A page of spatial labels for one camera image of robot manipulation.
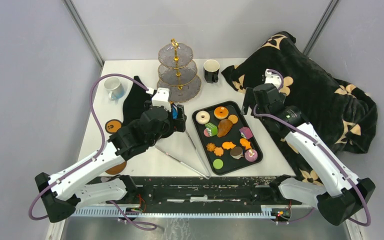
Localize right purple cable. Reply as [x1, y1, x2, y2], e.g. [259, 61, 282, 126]
[252, 68, 372, 227]

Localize black mug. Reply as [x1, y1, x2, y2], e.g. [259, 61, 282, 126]
[203, 59, 220, 84]

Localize green round cookie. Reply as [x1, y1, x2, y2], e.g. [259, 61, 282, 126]
[212, 158, 224, 170]

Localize orange fish cookie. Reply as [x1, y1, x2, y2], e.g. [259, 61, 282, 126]
[239, 138, 252, 150]
[221, 141, 237, 150]

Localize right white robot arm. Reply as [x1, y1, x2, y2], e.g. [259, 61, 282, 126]
[240, 68, 376, 227]

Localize brown madeleine bread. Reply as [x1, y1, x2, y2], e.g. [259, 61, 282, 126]
[217, 119, 234, 138]

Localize orange flower cookie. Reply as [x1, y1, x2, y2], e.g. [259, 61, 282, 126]
[206, 143, 217, 152]

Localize white frosted donut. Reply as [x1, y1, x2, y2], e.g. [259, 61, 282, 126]
[195, 110, 210, 125]

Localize orange leaf cookie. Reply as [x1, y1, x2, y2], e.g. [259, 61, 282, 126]
[213, 147, 224, 157]

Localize white and blue mug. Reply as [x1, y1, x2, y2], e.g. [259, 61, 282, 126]
[104, 77, 125, 101]

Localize black cloth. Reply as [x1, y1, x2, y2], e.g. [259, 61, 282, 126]
[121, 75, 180, 139]

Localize pink cake slice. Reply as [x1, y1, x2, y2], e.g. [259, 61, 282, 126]
[239, 126, 254, 140]

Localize black floral blanket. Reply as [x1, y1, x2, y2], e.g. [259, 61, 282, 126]
[221, 31, 378, 187]

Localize orange frosted donut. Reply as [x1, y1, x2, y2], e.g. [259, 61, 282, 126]
[213, 106, 229, 120]

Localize three-tier glass cake stand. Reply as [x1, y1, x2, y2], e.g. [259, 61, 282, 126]
[157, 38, 202, 103]

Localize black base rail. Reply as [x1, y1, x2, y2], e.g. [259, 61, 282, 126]
[116, 176, 298, 214]

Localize smiley face coaster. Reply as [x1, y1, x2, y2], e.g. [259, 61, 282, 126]
[104, 119, 122, 134]

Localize orange fish cookie right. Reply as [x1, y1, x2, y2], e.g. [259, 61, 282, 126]
[239, 138, 252, 150]

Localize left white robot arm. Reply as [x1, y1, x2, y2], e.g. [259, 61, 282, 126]
[34, 87, 187, 223]

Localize round orange biscuit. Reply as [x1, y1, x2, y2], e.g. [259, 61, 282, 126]
[227, 114, 239, 124]

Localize orange fish cookie left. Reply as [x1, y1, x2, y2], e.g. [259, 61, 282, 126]
[221, 141, 237, 150]

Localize green cake slice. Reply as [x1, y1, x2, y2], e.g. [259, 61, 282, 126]
[204, 122, 218, 137]

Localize blue patterned item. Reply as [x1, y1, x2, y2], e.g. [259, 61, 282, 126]
[171, 103, 178, 119]

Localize brown round saucer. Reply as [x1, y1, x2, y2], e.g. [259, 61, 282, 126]
[105, 161, 127, 175]

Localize metal serving tongs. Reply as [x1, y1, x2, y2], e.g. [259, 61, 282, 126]
[154, 131, 211, 180]

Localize black serving tray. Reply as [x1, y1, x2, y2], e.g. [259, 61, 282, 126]
[192, 101, 263, 176]

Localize brown round chocolate cookie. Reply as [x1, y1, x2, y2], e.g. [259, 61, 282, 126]
[230, 146, 244, 160]

